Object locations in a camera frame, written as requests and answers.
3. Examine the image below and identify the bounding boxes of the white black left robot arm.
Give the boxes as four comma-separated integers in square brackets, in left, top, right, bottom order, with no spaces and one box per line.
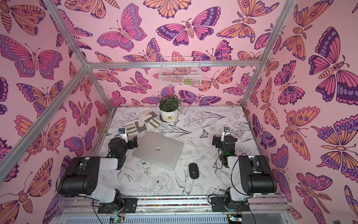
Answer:
[57,136,138,214]

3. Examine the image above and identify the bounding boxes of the black wireless mouse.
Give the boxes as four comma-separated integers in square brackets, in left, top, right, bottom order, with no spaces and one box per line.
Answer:
[188,163,200,180]

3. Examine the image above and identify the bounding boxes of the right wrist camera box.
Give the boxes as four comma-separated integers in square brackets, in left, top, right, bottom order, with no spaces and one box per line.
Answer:
[221,127,230,141]

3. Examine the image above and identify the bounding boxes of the green ball in basket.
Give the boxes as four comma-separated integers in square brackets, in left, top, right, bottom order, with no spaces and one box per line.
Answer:
[183,78,193,86]

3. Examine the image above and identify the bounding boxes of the silver laptop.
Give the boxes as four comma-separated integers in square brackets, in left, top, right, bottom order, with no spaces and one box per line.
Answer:
[132,132,184,171]

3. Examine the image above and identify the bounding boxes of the white grey work glove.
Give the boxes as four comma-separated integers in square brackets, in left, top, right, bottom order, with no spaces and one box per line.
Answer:
[137,107,163,132]

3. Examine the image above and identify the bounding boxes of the white wire wall basket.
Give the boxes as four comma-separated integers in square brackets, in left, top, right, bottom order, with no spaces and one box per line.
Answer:
[158,57,202,88]

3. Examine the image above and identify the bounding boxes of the white green striped work glove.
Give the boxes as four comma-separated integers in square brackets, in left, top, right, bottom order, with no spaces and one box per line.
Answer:
[123,120,147,136]

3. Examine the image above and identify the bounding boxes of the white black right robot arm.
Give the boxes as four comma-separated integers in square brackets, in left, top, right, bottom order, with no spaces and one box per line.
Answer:
[208,134,277,213]

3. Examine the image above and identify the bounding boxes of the green plant in white pot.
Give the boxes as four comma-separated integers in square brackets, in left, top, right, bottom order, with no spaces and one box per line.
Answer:
[158,95,181,123]

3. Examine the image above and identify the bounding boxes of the aluminium frame struts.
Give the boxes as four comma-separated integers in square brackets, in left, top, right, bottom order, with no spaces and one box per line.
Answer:
[1,1,296,180]

